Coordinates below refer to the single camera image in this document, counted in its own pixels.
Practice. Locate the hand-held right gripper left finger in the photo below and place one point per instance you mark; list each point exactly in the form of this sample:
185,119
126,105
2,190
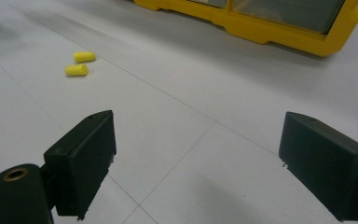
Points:
84,161

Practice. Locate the yellow drawer organizer box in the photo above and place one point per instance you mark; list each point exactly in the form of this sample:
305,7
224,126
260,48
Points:
261,28

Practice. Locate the yellow foam earplug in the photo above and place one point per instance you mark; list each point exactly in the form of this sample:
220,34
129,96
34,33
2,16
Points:
84,56
76,70

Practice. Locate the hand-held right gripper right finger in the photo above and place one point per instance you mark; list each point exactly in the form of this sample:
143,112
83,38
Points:
329,165

